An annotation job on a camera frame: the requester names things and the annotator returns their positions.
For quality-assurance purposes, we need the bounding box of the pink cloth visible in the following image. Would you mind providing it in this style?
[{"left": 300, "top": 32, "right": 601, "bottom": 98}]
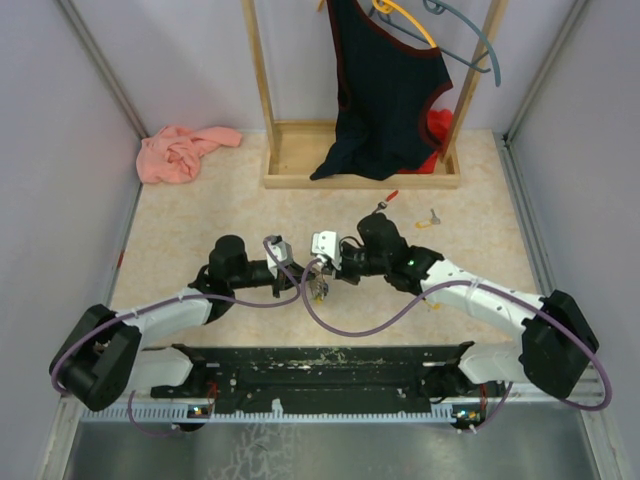
[{"left": 136, "top": 125, "right": 243, "bottom": 184}]

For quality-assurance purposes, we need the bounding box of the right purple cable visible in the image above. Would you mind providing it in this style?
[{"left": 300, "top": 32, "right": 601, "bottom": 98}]
[{"left": 300, "top": 257, "right": 614, "bottom": 434}]

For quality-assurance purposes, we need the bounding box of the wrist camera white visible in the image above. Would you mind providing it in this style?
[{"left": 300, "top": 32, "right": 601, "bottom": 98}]
[
  {"left": 311, "top": 231, "right": 342, "bottom": 271},
  {"left": 263, "top": 236, "right": 294, "bottom": 278}
]

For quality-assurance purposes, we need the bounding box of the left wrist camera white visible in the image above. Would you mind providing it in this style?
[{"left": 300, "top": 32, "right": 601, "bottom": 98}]
[{"left": 263, "top": 236, "right": 294, "bottom": 278}]

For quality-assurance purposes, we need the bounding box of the grey-blue hanger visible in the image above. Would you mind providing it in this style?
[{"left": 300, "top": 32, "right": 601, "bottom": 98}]
[{"left": 369, "top": 1, "right": 506, "bottom": 87}]

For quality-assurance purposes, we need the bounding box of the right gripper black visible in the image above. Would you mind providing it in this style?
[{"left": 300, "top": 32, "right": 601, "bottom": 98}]
[{"left": 321, "top": 242, "right": 389, "bottom": 286}]

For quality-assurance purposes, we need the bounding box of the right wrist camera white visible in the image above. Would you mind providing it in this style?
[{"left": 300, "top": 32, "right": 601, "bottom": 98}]
[{"left": 311, "top": 231, "right": 342, "bottom": 271}]

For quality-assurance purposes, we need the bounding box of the purple cable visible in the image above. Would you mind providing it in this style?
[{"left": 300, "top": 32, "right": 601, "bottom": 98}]
[
  {"left": 300, "top": 257, "right": 614, "bottom": 434},
  {"left": 52, "top": 238, "right": 307, "bottom": 441}
]

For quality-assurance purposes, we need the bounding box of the key with red strap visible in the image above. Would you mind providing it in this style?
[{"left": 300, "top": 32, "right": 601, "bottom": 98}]
[{"left": 374, "top": 190, "right": 399, "bottom": 213}]

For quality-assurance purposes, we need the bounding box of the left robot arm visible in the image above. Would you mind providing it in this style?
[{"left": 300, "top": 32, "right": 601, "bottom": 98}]
[{"left": 49, "top": 235, "right": 304, "bottom": 411}]

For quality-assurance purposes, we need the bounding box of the yellow hanger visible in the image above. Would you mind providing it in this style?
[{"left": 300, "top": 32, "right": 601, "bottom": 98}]
[{"left": 317, "top": 1, "right": 441, "bottom": 56}]

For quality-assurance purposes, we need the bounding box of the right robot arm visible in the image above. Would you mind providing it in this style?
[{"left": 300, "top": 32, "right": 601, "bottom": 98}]
[{"left": 315, "top": 213, "right": 599, "bottom": 400}]

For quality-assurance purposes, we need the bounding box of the large keyring with rings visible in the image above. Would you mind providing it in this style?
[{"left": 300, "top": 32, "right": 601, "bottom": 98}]
[{"left": 307, "top": 267, "right": 329, "bottom": 303}]

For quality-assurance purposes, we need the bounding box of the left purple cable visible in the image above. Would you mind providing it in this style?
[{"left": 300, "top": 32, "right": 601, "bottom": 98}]
[{"left": 52, "top": 238, "right": 307, "bottom": 441}]

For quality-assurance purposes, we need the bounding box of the red cloth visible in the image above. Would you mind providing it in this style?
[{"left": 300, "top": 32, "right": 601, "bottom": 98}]
[{"left": 398, "top": 109, "right": 453, "bottom": 175}]

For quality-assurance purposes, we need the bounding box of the dark navy tank top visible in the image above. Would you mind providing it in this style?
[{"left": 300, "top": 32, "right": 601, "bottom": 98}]
[{"left": 310, "top": 5, "right": 453, "bottom": 181}]

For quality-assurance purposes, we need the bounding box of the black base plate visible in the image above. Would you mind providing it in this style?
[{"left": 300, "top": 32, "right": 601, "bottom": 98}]
[{"left": 151, "top": 343, "right": 505, "bottom": 415}]

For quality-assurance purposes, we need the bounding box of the slotted cable duct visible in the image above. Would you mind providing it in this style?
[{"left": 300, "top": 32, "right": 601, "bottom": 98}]
[{"left": 79, "top": 402, "right": 486, "bottom": 425}]

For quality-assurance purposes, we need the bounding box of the wooden clothes rack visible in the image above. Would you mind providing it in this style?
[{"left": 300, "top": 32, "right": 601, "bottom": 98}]
[{"left": 242, "top": 1, "right": 507, "bottom": 189}]

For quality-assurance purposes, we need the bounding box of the key with yellow tag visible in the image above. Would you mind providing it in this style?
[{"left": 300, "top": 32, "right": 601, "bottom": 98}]
[
  {"left": 423, "top": 299, "right": 441, "bottom": 310},
  {"left": 415, "top": 209, "right": 441, "bottom": 230}
]

